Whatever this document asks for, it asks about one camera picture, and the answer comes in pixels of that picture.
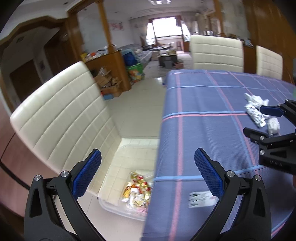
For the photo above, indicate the ceiling lamp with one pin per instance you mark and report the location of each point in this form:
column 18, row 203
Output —
column 159, row 2

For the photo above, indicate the white tissue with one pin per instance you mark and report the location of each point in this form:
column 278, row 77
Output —
column 252, row 107

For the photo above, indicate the wooden partition counter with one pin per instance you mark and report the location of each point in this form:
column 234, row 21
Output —
column 115, row 63

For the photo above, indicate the cardboard boxes pile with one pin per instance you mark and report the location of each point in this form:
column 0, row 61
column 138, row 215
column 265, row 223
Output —
column 108, row 84

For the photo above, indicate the green printed bag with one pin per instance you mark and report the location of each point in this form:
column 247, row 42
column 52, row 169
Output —
column 135, row 72

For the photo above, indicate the clear plastic trash bin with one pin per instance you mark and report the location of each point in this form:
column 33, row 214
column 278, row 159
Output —
column 127, row 180

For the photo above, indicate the coffee table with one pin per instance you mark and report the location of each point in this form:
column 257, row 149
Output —
column 167, row 60

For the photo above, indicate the grey sofa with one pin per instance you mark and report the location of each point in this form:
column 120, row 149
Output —
column 134, row 53

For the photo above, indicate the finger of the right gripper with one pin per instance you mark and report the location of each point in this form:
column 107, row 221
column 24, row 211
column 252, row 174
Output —
column 286, row 109
column 267, row 142

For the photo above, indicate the cream chair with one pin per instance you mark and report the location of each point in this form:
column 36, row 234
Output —
column 66, row 118
column 217, row 53
column 268, row 63

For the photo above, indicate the window with curtains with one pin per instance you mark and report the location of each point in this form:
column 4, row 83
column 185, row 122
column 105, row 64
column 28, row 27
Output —
column 148, row 31

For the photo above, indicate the cream chair middle far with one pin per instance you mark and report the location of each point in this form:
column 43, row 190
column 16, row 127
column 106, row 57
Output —
column 217, row 53

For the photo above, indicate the white paper tag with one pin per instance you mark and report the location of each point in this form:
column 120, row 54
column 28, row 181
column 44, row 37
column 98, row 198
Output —
column 202, row 199

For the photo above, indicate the red gold snack wrapper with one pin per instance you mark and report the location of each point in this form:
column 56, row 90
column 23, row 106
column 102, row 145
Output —
column 137, row 192

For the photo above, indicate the cream chair at left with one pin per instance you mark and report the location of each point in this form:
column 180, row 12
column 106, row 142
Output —
column 66, row 118

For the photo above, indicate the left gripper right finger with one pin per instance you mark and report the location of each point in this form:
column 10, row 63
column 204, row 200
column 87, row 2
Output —
column 253, row 218

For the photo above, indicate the cream chair right far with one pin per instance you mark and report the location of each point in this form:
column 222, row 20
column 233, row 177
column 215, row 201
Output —
column 268, row 63

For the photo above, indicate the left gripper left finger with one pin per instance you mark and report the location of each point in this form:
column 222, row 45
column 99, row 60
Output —
column 42, row 220

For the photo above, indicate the blue plaid tablecloth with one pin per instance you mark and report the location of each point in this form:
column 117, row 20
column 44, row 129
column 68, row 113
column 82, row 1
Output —
column 206, row 109

